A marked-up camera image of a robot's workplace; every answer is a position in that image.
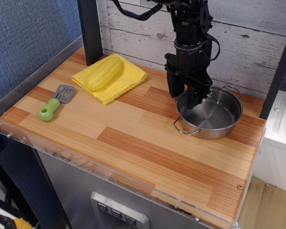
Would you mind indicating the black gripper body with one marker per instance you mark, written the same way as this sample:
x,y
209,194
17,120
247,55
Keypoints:
x,y
192,65

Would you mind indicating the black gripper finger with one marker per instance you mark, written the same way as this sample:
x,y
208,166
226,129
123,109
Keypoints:
x,y
195,96
175,84

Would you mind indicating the stainless steel pot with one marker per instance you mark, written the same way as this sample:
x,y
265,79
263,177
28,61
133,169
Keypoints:
x,y
214,118

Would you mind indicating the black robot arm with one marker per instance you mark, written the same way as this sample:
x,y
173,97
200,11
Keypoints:
x,y
191,22

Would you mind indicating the yellow folded cloth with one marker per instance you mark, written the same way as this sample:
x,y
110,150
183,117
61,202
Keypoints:
x,y
128,77

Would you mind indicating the yellow toy corn cob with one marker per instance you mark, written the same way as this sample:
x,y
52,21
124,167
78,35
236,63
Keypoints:
x,y
103,73

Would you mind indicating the white side cabinet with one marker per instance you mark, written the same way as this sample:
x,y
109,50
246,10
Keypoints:
x,y
270,163

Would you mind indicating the clear acrylic table guard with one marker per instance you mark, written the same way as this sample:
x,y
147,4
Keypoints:
x,y
133,140

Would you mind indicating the stainless steel cabinet front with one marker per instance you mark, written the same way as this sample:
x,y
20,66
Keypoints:
x,y
74,183

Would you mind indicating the silver dispenser button panel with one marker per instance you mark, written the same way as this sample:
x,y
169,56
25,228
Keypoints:
x,y
113,214

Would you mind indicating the yellow object bottom left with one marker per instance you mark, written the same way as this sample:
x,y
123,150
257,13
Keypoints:
x,y
22,224

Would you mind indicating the black right frame post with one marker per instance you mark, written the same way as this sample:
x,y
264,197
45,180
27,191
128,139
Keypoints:
x,y
275,85

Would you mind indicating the black frame post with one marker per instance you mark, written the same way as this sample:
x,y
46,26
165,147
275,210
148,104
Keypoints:
x,y
90,30
275,85

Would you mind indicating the black left frame post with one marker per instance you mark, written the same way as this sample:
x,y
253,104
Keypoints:
x,y
90,30

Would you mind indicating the green handled grey spatula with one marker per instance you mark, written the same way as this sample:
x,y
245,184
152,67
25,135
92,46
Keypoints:
x,y
62,95

